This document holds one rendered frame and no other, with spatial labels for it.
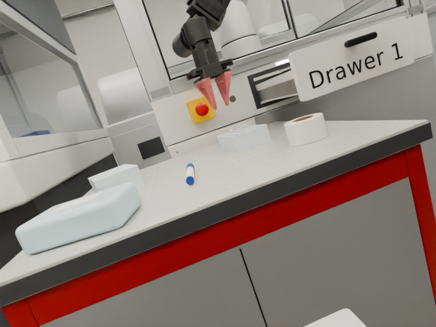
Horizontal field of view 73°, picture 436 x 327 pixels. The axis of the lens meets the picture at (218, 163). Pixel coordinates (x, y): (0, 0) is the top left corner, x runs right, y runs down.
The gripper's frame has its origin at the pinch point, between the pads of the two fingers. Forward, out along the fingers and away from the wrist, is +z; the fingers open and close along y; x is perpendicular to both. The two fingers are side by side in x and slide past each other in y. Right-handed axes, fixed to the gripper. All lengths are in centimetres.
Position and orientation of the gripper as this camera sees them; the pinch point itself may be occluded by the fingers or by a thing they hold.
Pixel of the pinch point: (220, 104)
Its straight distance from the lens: 72.2
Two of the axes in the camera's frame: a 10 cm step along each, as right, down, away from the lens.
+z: 3.1, 9.3, 1.7
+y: -8.9, 3.5, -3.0
